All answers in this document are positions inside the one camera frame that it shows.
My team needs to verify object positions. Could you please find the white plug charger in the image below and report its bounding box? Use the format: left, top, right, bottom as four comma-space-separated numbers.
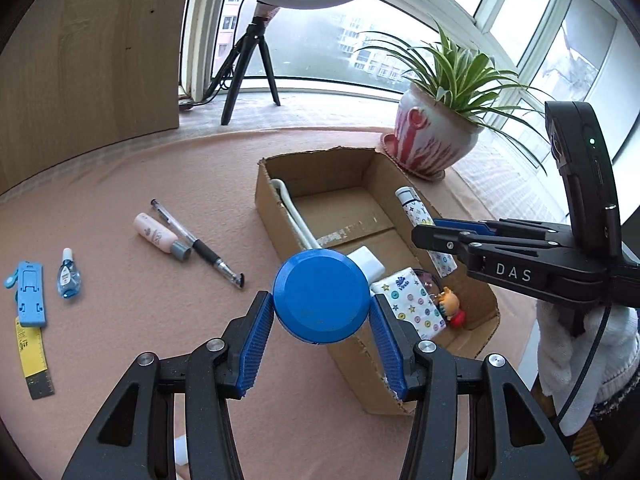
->
346, 246, 383, 283

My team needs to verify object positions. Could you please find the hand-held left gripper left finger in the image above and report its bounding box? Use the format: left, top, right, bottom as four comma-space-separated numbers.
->
61, 290, 276, 480

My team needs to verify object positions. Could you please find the checked sill cloth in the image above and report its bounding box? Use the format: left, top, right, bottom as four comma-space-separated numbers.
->
177, 90, 571, 221

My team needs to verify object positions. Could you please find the person's right forearm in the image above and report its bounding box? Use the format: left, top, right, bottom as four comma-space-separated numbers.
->
587, 360, 640, 423

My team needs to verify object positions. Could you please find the blue phone stand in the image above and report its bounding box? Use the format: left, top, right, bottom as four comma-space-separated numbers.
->
4, 261, 47, 328

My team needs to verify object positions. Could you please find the eye drop bottle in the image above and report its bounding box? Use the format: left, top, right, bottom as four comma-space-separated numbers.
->
56, 248, 82, 300

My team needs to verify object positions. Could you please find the black power cable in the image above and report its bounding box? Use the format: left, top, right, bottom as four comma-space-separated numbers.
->
177, 50, 236, 112

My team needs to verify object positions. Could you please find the pink tube with grey cap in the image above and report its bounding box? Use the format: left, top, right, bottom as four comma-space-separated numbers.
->
133, 212, 192, 263

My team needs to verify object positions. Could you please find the wooden board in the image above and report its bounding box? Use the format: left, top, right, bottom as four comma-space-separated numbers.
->
0, 0, 196, 196

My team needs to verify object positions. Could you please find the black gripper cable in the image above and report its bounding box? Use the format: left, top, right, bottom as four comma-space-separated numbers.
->
552, 205, 623, 423

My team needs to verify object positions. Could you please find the yellow ruler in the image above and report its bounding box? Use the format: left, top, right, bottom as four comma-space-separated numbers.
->
14, 316, 55, 401

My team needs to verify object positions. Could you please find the small pink plastic bag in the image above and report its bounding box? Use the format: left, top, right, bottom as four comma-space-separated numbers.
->
412, 270, 441, 296

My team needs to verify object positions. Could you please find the cardboard box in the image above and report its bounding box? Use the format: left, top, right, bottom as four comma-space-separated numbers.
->
255, 147, 501, 416

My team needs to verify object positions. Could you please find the black gel pen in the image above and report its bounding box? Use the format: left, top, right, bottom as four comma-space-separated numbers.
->
150, 198, 247, 290

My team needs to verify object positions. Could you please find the star-print tissue pack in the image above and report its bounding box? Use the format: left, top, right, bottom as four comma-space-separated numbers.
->
370, 267, 447, 341

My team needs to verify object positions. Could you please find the red pot saucer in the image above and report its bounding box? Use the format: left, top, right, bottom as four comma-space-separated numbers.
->
380, 131, 446, 182

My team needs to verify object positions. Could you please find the white framed window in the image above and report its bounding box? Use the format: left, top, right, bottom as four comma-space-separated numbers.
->
180, 0, 640, 221

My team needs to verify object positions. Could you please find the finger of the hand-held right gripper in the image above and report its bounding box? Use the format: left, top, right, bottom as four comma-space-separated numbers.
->
433, 218, 572, 238
411, 223, 575, 273

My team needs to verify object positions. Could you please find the pink felt table cloth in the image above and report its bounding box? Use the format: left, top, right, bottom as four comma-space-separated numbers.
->
0, 127, 551, 480

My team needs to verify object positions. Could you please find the dragon figure keychain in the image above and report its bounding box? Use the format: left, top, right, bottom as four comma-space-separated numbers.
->
432, 286, 468, 329

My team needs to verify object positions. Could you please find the red and white plant pot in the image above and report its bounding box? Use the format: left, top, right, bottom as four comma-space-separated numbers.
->
394, 82, 485, 177

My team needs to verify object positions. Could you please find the patterned small bottle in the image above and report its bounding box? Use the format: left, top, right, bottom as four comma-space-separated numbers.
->
395, 186, 458, 278

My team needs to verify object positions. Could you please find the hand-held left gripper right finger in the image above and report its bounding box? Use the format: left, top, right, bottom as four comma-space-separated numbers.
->
368, 293, 583, 480

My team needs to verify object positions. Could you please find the spider plant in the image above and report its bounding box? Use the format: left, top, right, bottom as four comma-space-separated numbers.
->
352, 20, 558, 173

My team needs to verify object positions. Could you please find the blue round tape measure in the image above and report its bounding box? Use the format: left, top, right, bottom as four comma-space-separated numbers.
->
272, 251, 372, 346

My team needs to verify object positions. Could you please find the white charger with cable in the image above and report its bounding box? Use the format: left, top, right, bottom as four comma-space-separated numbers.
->
270, 178, 323, 253

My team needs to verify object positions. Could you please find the black tripod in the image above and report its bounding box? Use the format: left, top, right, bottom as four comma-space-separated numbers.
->
202, 0, 282, 126

